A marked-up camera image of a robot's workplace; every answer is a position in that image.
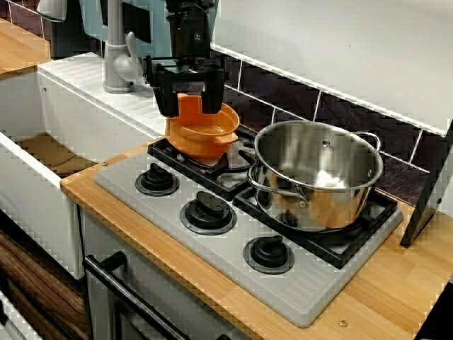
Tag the white sink basin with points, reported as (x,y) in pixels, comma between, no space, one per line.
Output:
(88,117)

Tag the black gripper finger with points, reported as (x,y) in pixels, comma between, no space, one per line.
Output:
(213,99)
(166,102)

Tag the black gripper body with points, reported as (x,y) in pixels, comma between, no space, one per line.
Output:
(189,39)

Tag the grey stove top panel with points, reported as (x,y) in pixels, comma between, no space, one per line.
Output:
(219,249)

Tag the black burner grate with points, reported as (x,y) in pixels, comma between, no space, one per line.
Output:
(318,251)
(212,173)

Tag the black stove knob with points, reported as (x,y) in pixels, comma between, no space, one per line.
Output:
(157,178)
(209,212)
(269,253)

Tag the dark panel board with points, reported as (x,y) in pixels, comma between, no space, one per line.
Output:
(424,198)

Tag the grey faucet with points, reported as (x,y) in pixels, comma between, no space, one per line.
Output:
(115,53)

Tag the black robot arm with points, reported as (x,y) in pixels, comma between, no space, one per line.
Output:
(191,6)

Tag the orange plastic pot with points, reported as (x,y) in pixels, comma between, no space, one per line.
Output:
(198,145)

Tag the grey oven door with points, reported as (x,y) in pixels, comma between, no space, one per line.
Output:
(166,287)

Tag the stainless steel pot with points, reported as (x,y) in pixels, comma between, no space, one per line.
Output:
(318,202)

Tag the teal blue box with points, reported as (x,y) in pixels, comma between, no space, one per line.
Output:
(159,35)

